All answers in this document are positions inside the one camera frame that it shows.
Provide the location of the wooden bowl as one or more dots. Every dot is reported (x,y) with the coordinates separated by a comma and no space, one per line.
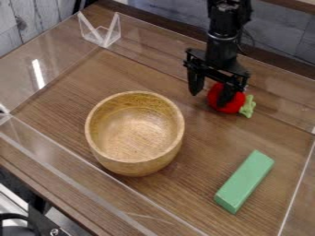
(133,131)

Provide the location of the red plush fruit green leaves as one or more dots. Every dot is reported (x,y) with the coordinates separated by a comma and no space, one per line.
(240,104)

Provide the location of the black metal bracket with cable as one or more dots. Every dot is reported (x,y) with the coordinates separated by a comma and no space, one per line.
(26,221)

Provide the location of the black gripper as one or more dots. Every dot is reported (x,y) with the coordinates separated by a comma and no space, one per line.
(232,76)

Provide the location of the clear acrylic tray enclosure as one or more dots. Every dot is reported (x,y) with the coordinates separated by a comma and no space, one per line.
(57,76)

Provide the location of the green rectangular block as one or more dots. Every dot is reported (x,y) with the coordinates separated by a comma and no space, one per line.
(243,181)

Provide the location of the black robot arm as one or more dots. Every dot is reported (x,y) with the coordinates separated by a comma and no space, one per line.
(216,63)

